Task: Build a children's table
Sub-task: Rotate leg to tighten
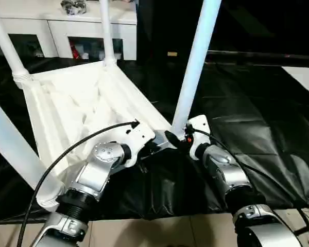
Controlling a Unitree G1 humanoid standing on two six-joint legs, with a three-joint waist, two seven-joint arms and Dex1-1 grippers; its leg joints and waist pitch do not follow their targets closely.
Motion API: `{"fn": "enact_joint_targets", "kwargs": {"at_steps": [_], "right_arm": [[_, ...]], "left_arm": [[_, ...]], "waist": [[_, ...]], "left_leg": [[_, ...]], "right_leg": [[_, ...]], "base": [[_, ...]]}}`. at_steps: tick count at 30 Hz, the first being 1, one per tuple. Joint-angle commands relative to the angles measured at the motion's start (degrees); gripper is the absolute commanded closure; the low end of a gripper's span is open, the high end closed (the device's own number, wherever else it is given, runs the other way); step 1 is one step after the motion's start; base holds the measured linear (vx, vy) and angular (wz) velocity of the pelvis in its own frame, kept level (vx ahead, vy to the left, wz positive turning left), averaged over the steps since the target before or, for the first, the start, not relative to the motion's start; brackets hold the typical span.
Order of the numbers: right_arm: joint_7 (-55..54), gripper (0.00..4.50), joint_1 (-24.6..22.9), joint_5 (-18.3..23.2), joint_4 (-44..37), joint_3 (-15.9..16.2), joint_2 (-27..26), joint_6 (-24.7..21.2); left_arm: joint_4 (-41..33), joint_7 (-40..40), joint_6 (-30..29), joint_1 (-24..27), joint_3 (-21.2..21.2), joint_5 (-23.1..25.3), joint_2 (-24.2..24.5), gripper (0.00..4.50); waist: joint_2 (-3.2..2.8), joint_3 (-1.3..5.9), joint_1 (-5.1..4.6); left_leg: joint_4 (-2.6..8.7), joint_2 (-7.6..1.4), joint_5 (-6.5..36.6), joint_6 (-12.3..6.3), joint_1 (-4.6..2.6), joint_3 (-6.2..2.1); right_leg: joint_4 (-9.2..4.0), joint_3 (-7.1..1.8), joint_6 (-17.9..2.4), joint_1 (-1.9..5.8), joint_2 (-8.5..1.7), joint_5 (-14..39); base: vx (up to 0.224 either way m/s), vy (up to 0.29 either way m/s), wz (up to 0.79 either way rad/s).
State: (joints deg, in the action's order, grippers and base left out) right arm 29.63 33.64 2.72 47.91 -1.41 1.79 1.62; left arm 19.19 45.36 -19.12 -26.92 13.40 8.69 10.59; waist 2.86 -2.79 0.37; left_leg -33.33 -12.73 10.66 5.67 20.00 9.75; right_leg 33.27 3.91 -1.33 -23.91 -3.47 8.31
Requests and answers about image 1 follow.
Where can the white plastic table leg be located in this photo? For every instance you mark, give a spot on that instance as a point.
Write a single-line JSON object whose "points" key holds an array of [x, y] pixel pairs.
{"points": [[193, 64], [106, 31], [5, 38], [10, 136]]}

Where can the white plastic table top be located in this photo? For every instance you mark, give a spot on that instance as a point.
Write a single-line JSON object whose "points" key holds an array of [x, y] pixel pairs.
{"points": [[67, 103]]}

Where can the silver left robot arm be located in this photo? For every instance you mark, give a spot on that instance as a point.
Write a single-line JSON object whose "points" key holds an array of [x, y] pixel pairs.
{"points": [[98, 164]]}

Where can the black mat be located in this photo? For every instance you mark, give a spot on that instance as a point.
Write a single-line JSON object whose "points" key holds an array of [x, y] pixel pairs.
{"points": [[247, 115]]}

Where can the small tan label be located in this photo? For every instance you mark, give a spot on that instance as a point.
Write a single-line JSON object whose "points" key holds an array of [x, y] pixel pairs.
{"points": [[172, 54]]}

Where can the red bottle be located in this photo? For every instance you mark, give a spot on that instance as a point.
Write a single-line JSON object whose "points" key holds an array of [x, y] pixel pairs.
{"points": [[74, 50]]}

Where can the flat white board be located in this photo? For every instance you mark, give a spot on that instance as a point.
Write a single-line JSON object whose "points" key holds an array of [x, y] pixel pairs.
{"points": [[304, 82]]}

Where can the black tripod leg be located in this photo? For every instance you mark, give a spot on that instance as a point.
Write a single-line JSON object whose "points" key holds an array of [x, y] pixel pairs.
{"points": [[305, 227]]}

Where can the dark object on cabinet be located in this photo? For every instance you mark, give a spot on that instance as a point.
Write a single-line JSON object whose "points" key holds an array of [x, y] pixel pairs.
{"points": [[73, 7]]}

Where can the white cabinet with glass doors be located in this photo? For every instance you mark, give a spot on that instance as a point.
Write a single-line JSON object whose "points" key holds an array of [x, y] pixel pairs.
{"points": [[41, 25]]}

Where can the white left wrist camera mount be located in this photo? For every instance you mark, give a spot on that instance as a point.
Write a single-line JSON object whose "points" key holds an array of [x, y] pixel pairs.
{"points": [[140, 136]]}

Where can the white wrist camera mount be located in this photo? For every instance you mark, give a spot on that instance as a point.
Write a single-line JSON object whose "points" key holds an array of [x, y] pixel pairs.
{"points": [[199, 126], [140, 136]]}

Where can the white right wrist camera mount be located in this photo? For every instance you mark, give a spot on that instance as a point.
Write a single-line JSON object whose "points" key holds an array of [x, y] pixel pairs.
{"points": [[199, 126]]}

